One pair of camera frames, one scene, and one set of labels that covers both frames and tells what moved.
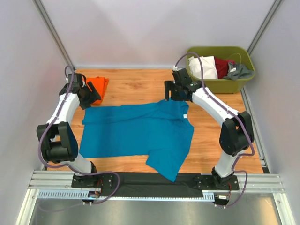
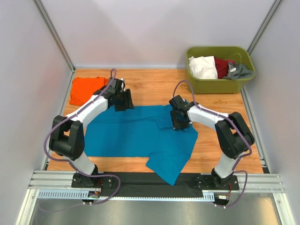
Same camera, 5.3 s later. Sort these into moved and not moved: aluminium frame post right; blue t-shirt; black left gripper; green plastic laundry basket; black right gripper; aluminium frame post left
Moved: black right gripper; black left gripper
Not moved: aluminium frame post right; blue t-shirt; green plastic laundry basket; aluminium frame post left
